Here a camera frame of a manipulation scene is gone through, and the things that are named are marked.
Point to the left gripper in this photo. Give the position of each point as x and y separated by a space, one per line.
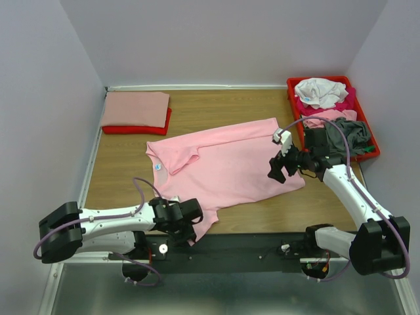
188 234

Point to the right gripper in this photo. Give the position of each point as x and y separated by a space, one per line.
276 164

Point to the light pink t-shirt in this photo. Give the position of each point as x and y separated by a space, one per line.
220 167

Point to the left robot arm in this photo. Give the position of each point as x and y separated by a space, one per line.
70 230

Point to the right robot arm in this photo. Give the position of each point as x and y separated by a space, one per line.
381 243

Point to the salmon pink garment in bin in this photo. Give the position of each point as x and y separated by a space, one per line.
330 115

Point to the white t-shirt in bin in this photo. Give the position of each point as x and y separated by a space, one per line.
319 93

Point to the grey garment in bin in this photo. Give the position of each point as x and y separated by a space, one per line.
356 133

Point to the magenta garment in bin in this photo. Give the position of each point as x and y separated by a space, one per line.
346 104

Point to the folded red t-shirt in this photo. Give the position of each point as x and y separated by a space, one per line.
139 130

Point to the folded pink t-shirt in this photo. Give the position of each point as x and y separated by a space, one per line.
135 108

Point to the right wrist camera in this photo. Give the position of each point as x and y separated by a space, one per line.
283 138

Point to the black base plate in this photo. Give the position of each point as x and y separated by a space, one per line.
226 253

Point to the aluminium frame rail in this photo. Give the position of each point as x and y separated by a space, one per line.
89 257

